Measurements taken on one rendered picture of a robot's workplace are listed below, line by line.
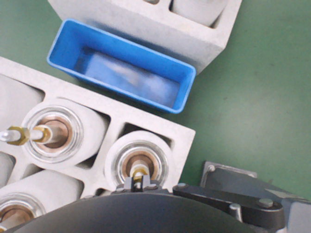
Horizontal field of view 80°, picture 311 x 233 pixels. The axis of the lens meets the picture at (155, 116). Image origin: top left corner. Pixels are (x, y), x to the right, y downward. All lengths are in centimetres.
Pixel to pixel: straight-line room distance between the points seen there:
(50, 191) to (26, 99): 14
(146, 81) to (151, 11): 19
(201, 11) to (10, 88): 32
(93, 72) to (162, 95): 19
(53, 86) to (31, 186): 16
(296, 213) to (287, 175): 38
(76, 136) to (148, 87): 30
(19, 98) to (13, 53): 31
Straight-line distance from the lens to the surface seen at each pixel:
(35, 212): 30
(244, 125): 58
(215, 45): 39
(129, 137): 25
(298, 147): 68
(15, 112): 33
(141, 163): 23
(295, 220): 28
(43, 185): 31
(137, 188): 16
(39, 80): 38
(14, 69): 40
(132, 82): 52
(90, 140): 27
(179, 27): 38
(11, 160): 41
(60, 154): 27
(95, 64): 54
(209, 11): 38
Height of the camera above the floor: 50
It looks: 84 degrees down
